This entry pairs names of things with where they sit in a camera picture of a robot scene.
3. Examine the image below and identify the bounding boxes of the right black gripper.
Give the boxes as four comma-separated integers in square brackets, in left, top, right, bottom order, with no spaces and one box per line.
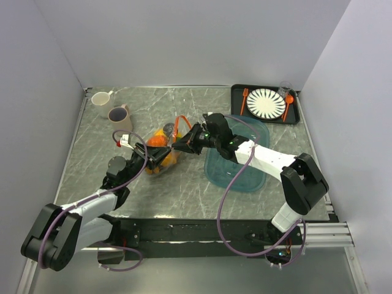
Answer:
[173,122,221,156]

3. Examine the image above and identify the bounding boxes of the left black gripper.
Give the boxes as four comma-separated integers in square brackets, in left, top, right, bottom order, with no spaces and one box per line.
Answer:
[122,141,171,186]

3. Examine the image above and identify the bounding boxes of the small orange pumpkin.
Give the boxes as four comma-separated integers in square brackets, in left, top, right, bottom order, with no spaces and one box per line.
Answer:
[147,135,168,147]

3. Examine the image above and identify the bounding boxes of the orange dried fruit pieces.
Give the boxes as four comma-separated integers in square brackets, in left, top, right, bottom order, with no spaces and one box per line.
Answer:
[145,167,162,175]

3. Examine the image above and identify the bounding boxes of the clear zip top bag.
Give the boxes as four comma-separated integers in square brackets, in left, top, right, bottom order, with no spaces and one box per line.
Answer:
[145,115,191,175]

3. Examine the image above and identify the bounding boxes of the yellow corn cob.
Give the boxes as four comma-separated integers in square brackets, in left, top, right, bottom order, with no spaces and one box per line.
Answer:
[154,129,166,137]

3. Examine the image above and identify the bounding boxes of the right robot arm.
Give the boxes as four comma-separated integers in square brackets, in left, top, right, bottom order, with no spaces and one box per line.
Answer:
[171,113,329,244]

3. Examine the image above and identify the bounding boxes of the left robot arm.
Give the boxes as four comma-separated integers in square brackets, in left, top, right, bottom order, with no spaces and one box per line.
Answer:
[20,143,172,271]

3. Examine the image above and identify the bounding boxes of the teal transparent food tray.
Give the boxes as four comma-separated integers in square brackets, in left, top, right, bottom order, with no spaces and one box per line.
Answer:
[204,115,270,193]

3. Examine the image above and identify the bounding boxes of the beige mug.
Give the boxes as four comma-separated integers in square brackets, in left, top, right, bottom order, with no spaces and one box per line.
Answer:
[108,104,133,132]

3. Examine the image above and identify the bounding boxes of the white mug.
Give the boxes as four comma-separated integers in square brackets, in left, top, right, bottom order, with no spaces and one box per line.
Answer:
[91,91,114,118]

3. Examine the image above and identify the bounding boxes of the orange plastic fork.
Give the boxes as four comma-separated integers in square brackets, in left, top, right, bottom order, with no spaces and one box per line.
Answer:
[239,88,249,116]

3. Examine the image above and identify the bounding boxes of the white striped plate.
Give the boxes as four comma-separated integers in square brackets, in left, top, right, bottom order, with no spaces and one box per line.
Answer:
[246,88,286,120]

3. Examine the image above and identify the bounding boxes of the orange plastic spoon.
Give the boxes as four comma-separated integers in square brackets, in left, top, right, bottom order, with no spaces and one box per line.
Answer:
[282,94,294,122]

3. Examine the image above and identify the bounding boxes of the clear drinking glass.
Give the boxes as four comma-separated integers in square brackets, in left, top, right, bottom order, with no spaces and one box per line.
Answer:
[277,81,292,99]

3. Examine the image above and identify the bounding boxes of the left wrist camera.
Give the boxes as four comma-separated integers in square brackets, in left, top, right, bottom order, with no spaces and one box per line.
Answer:
[116,134,134,150]

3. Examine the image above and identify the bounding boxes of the black base frame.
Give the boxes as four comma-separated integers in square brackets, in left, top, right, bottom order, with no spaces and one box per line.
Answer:
[94,217,306,266]

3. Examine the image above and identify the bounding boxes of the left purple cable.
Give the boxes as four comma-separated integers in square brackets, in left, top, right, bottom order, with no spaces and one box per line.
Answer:
[39,130,149,273]

